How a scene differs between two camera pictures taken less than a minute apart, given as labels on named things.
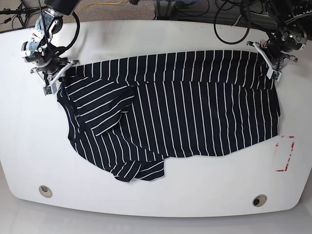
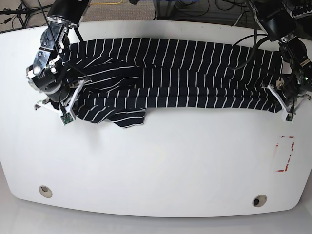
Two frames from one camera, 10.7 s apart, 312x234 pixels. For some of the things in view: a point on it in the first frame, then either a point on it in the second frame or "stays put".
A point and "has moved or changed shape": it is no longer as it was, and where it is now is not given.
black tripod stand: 23,12 stays put
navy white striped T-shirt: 131,114 has moved or changed shape
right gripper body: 273,62 to 288,98
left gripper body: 50,79 to 63,102
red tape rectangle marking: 290,154 stays put
